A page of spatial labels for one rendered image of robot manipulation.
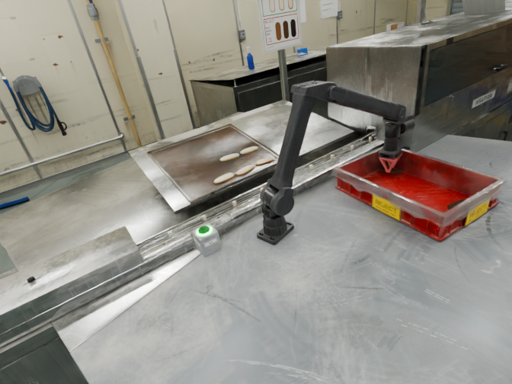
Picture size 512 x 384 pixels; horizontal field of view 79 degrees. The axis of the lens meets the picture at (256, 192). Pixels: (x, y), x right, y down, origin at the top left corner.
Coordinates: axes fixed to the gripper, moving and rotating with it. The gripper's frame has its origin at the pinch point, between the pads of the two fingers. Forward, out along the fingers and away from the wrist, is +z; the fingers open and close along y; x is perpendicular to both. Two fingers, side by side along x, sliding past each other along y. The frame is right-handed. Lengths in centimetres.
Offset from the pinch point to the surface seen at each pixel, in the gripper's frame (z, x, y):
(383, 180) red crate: 3.4, 0.4, -5.2
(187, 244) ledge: 1, 40, -79
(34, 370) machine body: 17, 54, -133
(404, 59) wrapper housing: -39.0, 5.6, 25.1
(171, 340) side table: 4, 15, -105
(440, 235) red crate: 1.5, -28.1, -33.7
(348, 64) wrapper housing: -36, 35, 33
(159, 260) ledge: 2, 43, -90
